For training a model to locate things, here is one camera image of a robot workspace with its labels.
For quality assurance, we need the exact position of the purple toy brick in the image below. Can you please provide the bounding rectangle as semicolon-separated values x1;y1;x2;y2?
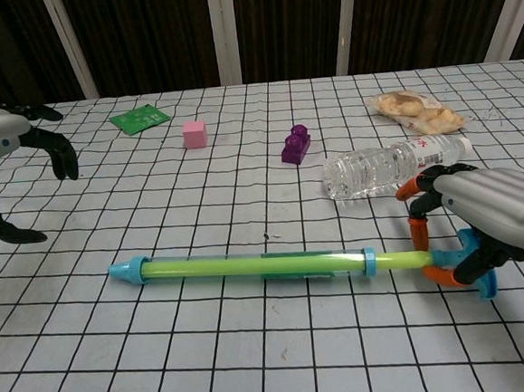
277;122;314;166

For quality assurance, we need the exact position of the green sachet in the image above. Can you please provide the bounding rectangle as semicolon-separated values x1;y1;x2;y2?
108;101;171;136

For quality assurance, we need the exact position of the green blue toy syringe pump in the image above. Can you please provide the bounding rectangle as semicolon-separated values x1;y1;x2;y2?
107;226;499;331

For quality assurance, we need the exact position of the clear plastic water bottle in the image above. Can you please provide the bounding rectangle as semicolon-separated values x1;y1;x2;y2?
320;132;477;201

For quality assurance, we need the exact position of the pink cube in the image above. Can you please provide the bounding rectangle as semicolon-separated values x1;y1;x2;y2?
181;120;209;150

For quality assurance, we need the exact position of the clear bag of snacks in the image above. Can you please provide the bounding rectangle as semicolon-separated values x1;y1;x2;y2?
363;85;468;140

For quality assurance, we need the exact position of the right orange-tipped silver robot hand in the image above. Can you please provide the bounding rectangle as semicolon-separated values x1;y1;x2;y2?
393;157;524;293

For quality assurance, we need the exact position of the white black-checkered tablecloth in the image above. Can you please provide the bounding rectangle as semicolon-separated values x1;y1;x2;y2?
0;59;524;392

